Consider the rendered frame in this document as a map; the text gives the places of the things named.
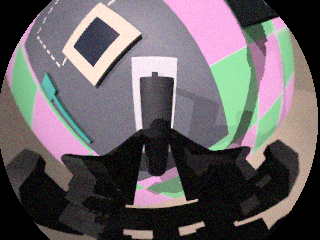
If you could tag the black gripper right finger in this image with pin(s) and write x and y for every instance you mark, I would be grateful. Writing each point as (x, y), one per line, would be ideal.
(196, 164)

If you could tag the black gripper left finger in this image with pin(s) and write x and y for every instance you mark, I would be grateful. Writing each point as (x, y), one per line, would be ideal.
(120, 167)

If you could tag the white square tile with dark blue centre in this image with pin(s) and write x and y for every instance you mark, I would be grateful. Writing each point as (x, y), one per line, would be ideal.
(100, 38)

